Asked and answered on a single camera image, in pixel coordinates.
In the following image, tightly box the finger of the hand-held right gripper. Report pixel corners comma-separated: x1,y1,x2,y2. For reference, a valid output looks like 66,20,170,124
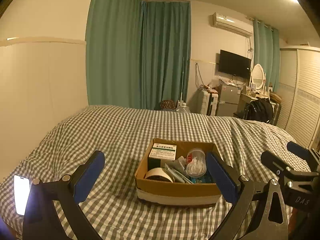
287,141,320,172
260,151,296,181

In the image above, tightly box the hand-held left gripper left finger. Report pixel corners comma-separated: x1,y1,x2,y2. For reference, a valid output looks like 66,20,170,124
22,150,105,240

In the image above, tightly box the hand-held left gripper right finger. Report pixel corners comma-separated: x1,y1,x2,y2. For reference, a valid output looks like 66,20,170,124
206,151,290,240

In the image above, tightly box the teal packet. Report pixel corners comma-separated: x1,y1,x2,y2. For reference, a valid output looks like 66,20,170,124
190,175,213,183

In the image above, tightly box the clear floss pick jar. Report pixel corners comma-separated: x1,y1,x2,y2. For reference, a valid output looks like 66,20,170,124
186,148,207,177

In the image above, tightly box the cardboard box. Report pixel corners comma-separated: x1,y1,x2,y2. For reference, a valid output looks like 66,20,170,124
134,138,227,207

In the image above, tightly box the green white medicine box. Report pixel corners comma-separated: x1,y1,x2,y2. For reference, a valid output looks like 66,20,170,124
147,142,177,172

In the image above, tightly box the beige tape roll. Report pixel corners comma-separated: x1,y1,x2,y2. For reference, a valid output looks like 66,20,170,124
144,168,175,182

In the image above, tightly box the white slatted wardrobe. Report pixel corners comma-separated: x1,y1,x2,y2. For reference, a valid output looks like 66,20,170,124
276,45,320,153

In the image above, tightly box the checked blanket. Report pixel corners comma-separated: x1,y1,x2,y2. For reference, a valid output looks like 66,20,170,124
0,105,313,240

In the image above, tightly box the black backpack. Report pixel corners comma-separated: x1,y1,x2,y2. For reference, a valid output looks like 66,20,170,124
244,98,273,124

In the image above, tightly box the white dressing table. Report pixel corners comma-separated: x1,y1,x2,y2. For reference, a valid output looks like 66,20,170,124
240,92,272,105

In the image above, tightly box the smartphone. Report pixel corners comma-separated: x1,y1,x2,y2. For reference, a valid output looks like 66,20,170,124
14,175,31,216

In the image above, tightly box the white suitcase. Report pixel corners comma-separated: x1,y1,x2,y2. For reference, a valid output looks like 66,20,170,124
199,90,219,116

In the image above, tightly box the silver fridge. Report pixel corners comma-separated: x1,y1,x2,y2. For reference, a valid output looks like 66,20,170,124
217,84,240,117

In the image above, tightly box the clear plastic water jug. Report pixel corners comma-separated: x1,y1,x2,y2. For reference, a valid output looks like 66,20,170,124
176,102,190,113

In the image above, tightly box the white oval mirror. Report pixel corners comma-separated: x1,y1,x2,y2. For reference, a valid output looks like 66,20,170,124
251,64,266,90

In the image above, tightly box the dark dotted stool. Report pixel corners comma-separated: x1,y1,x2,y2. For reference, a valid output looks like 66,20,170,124
160,99,177,111

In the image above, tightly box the light green curtain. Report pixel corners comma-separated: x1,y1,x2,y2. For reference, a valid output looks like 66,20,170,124
252,19,280,93

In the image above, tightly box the white pole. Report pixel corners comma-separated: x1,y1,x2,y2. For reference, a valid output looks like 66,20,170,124
179,57,185,108

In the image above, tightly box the black television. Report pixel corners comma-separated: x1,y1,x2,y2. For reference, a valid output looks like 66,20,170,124
218,49,252,79

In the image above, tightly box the white air conditioner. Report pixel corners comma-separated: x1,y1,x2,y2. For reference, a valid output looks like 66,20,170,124
212,12,253,37

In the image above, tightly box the wall cable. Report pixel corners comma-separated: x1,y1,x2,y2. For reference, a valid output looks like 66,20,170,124
195,62,204,90

